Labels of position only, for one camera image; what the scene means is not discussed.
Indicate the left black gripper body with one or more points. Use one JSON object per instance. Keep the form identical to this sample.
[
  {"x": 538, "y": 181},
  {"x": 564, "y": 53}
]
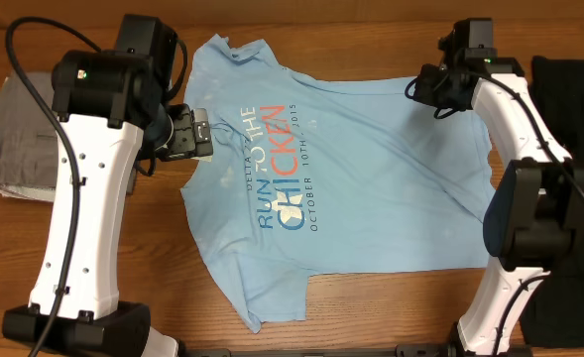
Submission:
[{"x": 175, "y": 138}]

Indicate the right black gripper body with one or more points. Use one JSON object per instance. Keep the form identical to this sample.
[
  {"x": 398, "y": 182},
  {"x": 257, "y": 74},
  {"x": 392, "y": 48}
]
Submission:
[{"x": 433, "y": 89}]

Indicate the light blue printed t-shirt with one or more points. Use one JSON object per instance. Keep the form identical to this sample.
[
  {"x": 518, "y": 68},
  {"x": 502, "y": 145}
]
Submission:
[{"x": 312, "y": 177}]

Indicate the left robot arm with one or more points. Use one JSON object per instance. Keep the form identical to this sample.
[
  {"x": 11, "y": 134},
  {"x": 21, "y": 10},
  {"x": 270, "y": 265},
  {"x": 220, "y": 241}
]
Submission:
[{"x": 111, "y": 110}]

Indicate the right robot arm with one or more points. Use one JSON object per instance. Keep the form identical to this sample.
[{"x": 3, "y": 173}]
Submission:
[{"x": 536, "y": 214}]

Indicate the folded grey trousers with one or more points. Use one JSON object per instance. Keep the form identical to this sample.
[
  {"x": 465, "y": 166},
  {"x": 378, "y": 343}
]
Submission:
[{"x": 28, "y": 145}]

